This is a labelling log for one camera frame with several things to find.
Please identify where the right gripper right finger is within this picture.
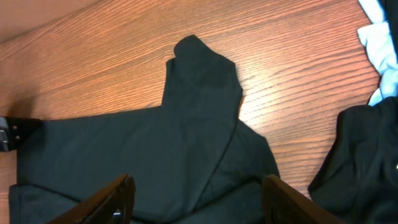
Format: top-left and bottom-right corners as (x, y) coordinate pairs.
(261, 174), (343, 224)

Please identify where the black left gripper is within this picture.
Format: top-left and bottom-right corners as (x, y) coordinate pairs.
(1, 116), (42, 152)

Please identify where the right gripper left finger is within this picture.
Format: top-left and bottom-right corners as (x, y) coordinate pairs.
(49, 174), (136, 224)

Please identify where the black t-shirt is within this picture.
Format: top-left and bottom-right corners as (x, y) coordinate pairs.
(9, 35), (279, 223)

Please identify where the black logo shirt pile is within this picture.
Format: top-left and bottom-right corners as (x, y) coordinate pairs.
(307, 0), (398, 224)

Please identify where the light blue garment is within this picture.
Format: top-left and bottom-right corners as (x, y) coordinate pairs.
(357, 0), (397, 106)

